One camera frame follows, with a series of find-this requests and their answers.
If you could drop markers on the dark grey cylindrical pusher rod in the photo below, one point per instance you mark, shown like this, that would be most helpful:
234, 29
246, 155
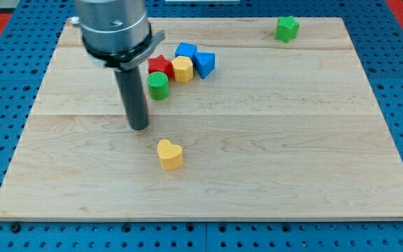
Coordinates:
133, 98

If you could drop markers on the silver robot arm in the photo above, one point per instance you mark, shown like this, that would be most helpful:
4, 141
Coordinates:
118, 35

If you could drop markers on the green circle block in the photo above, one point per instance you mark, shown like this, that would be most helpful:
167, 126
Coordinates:
158, 85

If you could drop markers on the red star block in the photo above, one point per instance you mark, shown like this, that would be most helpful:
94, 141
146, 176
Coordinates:
161, 64

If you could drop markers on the yellow hexagon block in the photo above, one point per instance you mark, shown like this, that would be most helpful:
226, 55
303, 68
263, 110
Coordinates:
183, 69

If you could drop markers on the blue cube block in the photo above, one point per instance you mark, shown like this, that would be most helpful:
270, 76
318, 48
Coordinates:
186, 50

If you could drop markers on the blue triangle block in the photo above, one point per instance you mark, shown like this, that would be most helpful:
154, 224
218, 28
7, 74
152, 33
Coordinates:
204, 63

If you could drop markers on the yellow heart block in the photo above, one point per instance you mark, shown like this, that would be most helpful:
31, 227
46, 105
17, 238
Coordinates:
170, 155

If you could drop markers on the wooden board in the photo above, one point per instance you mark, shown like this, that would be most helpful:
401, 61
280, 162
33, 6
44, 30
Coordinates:
277, 132

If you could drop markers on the green star block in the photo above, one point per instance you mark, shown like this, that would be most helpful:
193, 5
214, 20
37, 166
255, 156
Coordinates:
286, 29

